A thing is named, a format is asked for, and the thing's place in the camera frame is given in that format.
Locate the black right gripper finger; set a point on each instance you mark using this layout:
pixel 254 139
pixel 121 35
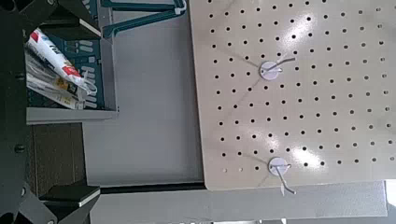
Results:
pixel 70 23
pixel 68 199

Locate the grey crate with teal inside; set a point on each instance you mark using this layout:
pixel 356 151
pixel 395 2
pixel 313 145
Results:
pixel 109 77

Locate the white and red package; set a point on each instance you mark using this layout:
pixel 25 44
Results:
pixel 53 53

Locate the yellow and black printed package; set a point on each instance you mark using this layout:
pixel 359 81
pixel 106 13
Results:
pixel 46 85

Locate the grey back partition panel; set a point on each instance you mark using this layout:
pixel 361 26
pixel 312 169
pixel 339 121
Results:
pixel 149 109

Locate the grey side partition panel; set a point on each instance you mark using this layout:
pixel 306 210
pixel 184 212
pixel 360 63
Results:
pixel 218 203

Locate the white pegboard hook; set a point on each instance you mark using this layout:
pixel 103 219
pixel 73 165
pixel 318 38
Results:
pixel 277 166
pixel 269 71

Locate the beige perforated pegboard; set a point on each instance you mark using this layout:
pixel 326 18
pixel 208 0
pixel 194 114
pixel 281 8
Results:
pixel 327 102

